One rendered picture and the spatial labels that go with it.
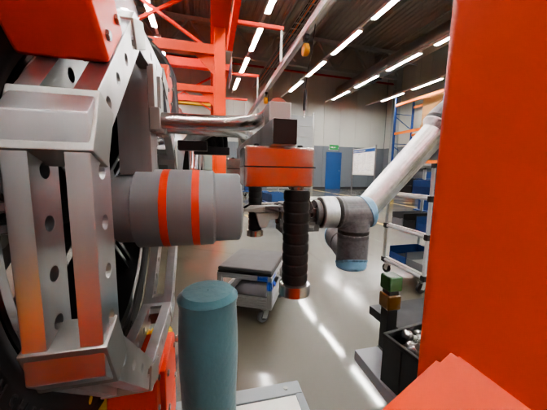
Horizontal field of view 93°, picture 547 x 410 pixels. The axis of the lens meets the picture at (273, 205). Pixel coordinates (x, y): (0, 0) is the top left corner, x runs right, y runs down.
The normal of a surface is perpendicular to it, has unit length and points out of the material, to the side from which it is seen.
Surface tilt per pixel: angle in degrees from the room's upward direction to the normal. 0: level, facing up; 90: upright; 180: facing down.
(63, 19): 135
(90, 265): 90
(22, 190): 90
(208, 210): 86
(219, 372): 92
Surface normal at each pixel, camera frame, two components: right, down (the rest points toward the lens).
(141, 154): 0.23, 0.13
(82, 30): 0.15, 0.79
